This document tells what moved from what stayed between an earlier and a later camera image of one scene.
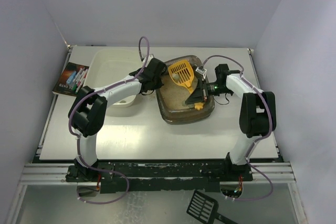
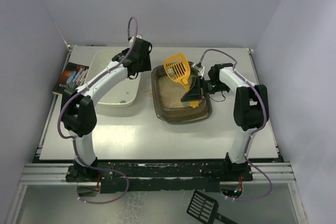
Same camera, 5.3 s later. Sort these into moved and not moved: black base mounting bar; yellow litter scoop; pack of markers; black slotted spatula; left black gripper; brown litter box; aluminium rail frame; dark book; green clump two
Moved: yellow litter scoop; green clump two; left black gripper; brown litter box
Not moved: aluminium rail frame; black slotted spatula; dark book; black base mounting bar; pack of markers
